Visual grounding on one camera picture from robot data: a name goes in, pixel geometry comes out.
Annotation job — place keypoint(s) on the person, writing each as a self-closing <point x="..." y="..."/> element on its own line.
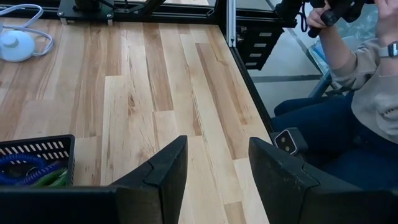
<point x="326" y="130"/>

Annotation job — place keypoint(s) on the black plastic basket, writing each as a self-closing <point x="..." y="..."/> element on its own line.
<point x="70" y="161"/>

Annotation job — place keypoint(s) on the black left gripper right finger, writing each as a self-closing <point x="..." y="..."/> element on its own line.
<point x="276" y="180"/>

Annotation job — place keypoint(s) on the white round lamp switch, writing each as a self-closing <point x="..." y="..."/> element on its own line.
<point x="15" y="46"/>

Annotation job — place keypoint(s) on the silver aluminium frame post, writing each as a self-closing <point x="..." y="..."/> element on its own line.
<point x="231" y="25"/>

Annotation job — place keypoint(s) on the black drawer cabinet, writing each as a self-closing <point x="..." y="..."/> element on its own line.
<point x="245" y="56"/>

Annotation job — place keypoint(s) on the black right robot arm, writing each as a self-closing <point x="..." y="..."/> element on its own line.
<point x="88" y="4"/>

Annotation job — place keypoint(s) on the person's right hand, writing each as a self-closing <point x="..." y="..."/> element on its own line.
<point x="315" y="17"/>

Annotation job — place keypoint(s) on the person's right forearm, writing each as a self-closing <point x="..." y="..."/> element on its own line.
<point x="335" y="49"/>

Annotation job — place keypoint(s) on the person's left forearm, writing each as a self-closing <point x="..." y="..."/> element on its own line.
<point x="388" y="65"/>

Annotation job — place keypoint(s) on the person's wristwatch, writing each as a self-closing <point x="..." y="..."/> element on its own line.
<point x="392" y="49"/>

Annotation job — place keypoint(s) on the small black camera device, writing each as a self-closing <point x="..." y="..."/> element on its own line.
<point x="285" y="141"/>

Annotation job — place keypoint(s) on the clear plastic bag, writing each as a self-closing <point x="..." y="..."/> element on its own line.
<point x="360" y="29"/>

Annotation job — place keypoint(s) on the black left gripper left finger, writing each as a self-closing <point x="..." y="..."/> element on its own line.
<point x="171" y="174"/>

